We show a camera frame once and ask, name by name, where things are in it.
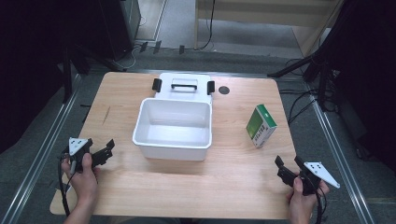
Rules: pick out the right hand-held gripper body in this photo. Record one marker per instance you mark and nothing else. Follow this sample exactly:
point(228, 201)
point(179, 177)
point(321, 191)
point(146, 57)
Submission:
point(311, 179)

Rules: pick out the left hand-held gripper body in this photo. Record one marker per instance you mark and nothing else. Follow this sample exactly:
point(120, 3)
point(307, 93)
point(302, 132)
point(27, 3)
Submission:
point(81, 153)

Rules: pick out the person's right hand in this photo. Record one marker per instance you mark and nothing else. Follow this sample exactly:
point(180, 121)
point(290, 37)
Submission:
point(300, 203)

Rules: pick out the person's left hand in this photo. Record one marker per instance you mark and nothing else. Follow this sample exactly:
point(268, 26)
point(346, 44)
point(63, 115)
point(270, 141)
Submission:
point(82, 183)

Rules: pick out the green and white carton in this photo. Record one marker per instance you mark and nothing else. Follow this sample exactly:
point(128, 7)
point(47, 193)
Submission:
point(260, 126)

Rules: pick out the white storage box with lid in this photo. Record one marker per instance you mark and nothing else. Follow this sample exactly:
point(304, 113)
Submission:
point(176, 121)

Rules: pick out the black metal stand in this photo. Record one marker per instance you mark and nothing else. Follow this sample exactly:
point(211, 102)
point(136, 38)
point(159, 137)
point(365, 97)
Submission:
point(67, 74)

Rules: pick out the black tripod stand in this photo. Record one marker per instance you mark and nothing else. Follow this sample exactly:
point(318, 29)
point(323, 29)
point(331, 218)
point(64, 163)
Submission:
point(314, 67)

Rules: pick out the dark curtain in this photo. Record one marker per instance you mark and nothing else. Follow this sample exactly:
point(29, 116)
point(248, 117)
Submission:
point(34, 62)
point(367, 68)

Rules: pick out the black round table grommet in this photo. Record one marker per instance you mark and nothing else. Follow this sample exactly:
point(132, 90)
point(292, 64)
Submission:
point(223, 90)

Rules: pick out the black cabinet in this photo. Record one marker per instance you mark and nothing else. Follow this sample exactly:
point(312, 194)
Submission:
point(120, 28)

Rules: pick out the light wooden shelf unit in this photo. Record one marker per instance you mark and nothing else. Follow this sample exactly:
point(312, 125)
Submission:
point(258, 18)

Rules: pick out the metal floor rail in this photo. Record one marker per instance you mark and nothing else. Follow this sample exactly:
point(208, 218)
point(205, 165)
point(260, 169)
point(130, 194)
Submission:
point(339, 155)
point(37, 161)

